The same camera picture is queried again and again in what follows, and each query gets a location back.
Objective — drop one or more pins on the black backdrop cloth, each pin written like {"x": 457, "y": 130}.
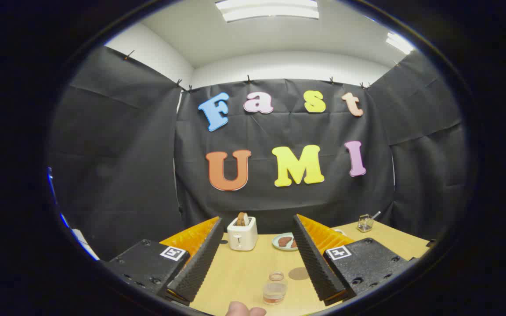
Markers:
{"x": 147, "y": 153}

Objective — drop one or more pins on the small divided white dish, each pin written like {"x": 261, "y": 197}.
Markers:
{"x": 339, "y": 231}

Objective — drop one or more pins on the white toaster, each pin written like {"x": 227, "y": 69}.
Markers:
{"x": 242, "y": 239}

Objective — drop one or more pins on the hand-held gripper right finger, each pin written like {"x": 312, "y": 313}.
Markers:
{"x": 314, "y": 263}

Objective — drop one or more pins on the wooden table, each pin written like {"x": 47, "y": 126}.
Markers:
{"x": 244, "y": 272}

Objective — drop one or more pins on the small ceiling light panel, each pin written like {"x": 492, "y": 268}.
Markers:
{"x": 399, "y": 43}

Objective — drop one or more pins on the brown round coaster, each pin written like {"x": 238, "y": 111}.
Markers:
{"x": 298, "y": 274}

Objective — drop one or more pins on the large ceiling light panel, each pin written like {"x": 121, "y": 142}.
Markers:
{"x": 266, "y": 9}

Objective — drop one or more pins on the pale green plate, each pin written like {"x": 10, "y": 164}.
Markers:
{"x": 276, "y": 242}

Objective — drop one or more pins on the clear juice bottle red label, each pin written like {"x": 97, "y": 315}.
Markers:
{"x": 275, "y": 292}

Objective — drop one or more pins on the bread slice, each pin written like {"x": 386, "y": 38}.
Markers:
{"x": 242, "y": 219}

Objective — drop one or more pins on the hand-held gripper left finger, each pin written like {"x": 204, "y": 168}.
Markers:
{"x": 200, "y": 263}

